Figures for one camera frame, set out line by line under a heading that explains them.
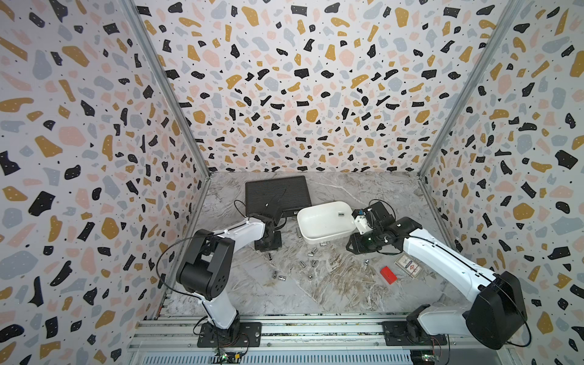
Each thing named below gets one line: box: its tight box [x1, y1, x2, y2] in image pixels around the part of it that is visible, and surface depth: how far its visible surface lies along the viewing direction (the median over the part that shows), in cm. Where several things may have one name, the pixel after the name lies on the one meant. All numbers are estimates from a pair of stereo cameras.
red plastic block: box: [380, 266, 398, 286], surface depth 87 cm
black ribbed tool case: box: [244, 174, 312, 217], surface depth 108 cm
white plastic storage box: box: [297, 201, 356, 245], surface depth 105 cm
